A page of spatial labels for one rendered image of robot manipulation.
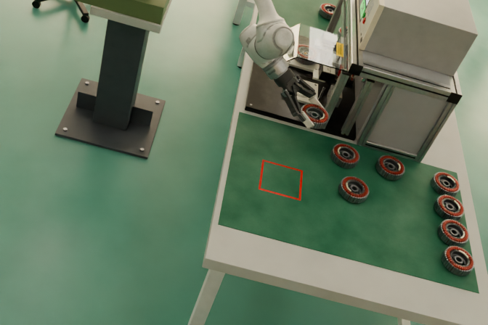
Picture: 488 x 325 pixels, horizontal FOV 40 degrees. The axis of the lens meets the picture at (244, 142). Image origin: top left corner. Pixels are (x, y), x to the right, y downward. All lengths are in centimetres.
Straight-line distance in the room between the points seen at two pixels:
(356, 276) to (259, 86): 95
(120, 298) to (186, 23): 216
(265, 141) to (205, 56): 171
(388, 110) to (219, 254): 93
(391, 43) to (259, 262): 99
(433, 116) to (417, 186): 28
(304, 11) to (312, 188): 125
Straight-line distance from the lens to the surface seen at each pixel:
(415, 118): 273
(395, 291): 234
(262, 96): 279
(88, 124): 357
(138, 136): 355
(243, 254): 221
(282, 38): 227
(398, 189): 268
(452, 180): 282
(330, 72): 280
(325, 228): 239
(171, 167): 345
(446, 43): 266
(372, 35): 261
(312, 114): 256
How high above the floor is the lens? 244
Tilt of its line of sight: 41 degrees down
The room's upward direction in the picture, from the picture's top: 20 degrees clockwise
